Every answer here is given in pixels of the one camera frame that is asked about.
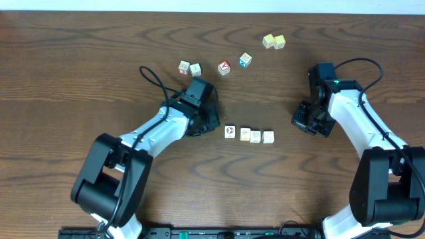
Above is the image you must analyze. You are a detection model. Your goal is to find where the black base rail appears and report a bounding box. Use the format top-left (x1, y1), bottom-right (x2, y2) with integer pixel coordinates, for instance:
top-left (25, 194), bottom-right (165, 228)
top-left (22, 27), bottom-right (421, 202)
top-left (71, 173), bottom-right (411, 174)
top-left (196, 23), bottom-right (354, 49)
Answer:
top-left (58, 225), bottom-right (326, 239)

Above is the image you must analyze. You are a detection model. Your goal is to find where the yellow block right of pair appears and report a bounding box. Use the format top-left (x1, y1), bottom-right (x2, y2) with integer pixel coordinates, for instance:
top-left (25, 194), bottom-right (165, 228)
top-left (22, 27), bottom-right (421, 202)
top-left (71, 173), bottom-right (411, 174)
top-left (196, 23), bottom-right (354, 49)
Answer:
top-left (274, 35), bottom-right (286, 50)

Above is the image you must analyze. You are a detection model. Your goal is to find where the red letter A block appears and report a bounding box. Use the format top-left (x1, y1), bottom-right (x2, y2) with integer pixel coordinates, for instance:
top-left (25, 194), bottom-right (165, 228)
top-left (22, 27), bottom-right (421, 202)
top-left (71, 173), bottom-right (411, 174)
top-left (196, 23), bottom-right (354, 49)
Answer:
top-left (218, 60), bottom-right (231, 76)

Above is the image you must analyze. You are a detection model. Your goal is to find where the yellow block of pair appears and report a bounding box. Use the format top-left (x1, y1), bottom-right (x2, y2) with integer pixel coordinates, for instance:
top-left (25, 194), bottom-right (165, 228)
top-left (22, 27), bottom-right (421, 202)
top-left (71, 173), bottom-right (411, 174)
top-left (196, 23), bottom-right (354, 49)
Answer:
top-left (262, 34), bottom-right (275, 48)
top-left (274, 35), bottom-right (286, 50)

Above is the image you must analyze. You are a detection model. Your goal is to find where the white block red edge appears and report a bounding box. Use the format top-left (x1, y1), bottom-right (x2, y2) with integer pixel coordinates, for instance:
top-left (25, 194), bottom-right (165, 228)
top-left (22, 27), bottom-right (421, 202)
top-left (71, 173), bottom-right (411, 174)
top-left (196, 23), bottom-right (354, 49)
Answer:
top-left (250, 130), bottom-right (262, 143)

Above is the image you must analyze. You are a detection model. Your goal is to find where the green edged alphabet block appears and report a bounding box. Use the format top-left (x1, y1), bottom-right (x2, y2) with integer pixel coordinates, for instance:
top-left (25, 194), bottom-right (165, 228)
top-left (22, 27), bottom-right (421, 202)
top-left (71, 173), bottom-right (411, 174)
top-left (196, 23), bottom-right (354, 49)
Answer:
top-left (240, 127), bottom-right (251, 141)

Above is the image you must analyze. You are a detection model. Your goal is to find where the white block dragonfly picture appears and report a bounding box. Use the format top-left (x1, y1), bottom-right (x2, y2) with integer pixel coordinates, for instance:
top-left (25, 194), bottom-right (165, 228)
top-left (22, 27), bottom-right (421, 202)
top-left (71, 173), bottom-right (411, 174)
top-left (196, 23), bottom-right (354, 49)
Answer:
top-left (262, 131), bottom-right (275, 143)

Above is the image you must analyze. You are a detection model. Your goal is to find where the white block red side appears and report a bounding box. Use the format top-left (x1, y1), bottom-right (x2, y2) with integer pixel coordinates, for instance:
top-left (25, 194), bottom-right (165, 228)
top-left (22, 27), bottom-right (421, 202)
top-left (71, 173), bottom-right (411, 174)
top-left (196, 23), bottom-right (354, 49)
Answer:
top-left (178, 60), bottom-right (190, 75)

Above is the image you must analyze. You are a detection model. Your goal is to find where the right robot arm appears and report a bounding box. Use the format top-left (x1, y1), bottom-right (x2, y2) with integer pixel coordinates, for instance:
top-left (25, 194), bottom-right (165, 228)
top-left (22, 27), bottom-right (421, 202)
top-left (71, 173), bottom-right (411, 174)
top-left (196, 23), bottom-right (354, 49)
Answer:
top-left (292, 77), bottom-right (424, 238)

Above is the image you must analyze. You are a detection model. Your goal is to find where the left black cable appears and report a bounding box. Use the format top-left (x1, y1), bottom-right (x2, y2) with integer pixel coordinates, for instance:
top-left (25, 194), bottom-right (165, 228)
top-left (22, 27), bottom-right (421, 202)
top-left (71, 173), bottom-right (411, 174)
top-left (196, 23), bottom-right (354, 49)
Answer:
top-left (96, 65), bottom-right (187, 238)

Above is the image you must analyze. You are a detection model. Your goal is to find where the yellow block left of pair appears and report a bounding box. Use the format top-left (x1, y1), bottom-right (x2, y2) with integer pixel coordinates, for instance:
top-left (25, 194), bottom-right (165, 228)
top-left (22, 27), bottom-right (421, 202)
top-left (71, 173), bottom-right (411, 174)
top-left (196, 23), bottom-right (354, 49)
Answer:
top-left (262, 34), bottom-right (275, 48)

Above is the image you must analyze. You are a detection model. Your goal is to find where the blue edged alphabet block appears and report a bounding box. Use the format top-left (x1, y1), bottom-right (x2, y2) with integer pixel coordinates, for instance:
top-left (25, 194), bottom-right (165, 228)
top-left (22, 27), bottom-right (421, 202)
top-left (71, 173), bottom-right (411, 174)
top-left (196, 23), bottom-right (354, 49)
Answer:
top-left (239, 52), bottom-right (252, 68)

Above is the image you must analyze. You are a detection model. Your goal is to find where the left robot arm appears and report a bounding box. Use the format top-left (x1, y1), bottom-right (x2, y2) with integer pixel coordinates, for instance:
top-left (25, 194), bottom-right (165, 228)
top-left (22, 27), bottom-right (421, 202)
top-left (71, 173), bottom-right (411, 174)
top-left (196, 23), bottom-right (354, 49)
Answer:
top-left (70, 99), bottom-right (219, 238)

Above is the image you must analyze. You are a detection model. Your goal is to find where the white block plain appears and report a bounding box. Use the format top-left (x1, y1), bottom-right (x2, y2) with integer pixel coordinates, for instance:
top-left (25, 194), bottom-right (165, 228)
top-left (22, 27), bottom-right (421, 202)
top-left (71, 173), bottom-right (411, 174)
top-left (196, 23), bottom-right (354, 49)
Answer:
top-left (189, 63), bottom-right (202, 77)

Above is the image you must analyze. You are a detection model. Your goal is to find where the white block soccer ball picture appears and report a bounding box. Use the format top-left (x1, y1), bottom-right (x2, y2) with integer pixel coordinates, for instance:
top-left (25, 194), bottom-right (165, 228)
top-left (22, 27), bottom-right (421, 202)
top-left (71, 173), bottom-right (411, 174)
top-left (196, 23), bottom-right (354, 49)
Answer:
top-left (224, 125), bottom-right (236, 139)

